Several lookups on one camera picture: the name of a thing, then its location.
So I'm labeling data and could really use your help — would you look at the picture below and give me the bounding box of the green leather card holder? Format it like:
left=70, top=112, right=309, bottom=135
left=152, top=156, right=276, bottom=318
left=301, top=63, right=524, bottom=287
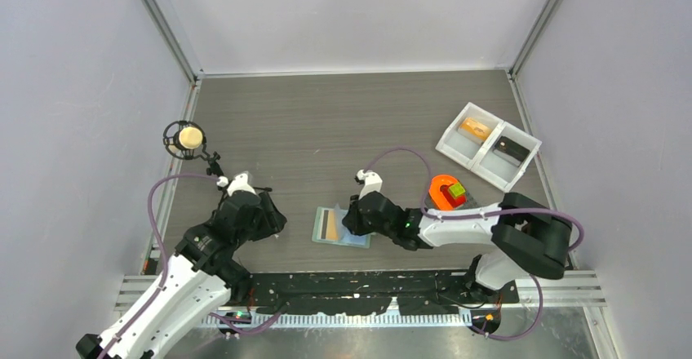
left=312, top=204, right=370, bottom=249

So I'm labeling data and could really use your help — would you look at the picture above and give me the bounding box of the black credit card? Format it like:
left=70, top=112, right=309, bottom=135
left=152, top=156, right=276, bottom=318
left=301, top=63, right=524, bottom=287
left=493, top=136, right=530, bottom=166

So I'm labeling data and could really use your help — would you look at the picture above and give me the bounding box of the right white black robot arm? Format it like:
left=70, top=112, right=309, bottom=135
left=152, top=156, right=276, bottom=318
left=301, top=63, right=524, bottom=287
left=342, top=192, right=574, bottom=303

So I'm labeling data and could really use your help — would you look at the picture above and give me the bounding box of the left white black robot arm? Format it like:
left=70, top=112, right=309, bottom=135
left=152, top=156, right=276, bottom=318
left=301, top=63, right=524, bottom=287
left=76, top=190, right=286, bottom=358

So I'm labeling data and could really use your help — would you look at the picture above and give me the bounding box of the orange card in tray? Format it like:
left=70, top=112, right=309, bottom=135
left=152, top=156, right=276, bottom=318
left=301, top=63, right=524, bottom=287
left=458, top=117, right=493, bottom=143

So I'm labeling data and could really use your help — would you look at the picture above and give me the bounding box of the orange curved toy piece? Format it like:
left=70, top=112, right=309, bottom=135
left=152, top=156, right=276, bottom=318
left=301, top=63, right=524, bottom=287
left=428, top=175, right=459, bottom=211

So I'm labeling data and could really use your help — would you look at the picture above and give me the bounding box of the red toy block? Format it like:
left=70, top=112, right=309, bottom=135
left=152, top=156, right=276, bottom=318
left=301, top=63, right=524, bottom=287
left=442, top=186, right=467, bottom=210

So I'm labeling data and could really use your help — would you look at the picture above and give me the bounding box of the green toy block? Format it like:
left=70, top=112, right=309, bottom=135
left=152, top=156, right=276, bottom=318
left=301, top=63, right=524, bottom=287
left=446, top=182, right=466, bottom=200

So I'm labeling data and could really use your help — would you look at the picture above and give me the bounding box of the white two-compartment tray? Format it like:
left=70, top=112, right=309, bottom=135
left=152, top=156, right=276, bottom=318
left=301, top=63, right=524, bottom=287
left=435, top=103, right=542, bottom=193

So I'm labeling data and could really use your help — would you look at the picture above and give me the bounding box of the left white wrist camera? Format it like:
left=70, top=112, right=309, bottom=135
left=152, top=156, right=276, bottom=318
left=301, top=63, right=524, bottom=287
left=215, top=171, right=257, bottom=197

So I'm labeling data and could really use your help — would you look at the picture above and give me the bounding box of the microphone with black shock mount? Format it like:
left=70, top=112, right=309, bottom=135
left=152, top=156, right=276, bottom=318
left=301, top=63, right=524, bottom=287
left=162, top=120, right=224, bottom=176

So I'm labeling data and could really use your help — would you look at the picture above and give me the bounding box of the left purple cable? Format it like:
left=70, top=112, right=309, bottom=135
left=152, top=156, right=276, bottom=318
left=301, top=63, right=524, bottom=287
left=97, top=172, right=285, bottom=359

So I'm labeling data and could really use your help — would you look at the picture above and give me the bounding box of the purple cable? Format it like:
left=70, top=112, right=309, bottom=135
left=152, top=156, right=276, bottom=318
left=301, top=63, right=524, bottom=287
left=97, top=172, right=285, bottom=359
left=361, top=147, right=586, bottom=343

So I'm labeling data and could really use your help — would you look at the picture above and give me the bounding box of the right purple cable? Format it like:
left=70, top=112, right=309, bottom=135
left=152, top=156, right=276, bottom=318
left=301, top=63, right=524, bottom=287
left=361, top=147, right=586, bottom=343

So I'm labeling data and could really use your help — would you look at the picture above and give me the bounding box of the aluminium rail frame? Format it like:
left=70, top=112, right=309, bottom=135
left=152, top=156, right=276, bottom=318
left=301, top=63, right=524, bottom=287
left=113, top=271, right=607, bottom=329

